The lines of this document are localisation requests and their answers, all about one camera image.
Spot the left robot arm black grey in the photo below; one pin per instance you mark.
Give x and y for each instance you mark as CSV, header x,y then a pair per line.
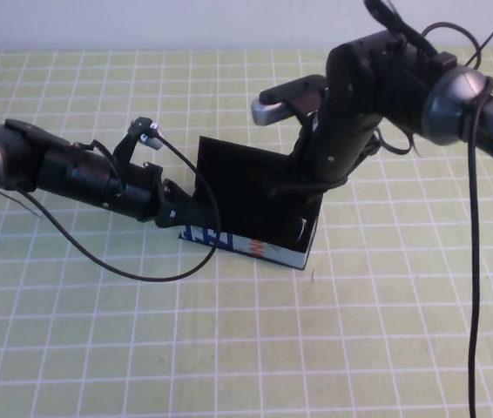
x,y
20,157

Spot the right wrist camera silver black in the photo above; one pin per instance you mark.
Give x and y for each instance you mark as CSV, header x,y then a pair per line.
x,y
272,113

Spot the left camera mount bracket black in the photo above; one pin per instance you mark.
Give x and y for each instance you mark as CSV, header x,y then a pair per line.
x,y
126,150

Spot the black glasses case printed sides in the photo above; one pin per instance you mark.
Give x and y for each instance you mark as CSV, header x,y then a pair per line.
x,y
242,174

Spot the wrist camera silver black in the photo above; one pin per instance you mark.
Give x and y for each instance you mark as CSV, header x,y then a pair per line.
x,y
272,113
153,141

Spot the right camera mount bracket black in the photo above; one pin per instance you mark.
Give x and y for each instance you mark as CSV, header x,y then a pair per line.
x,y
305,109

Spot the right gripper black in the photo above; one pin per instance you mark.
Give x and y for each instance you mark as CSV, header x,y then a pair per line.
x,y
333,152

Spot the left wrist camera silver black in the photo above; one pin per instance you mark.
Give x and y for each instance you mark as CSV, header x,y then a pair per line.
x,y
153,141

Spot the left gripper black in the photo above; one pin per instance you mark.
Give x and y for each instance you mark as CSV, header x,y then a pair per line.
x,y
142,196

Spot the camera mount bracket black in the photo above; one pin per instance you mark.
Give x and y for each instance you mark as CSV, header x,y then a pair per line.
x,y
126,150
305,109

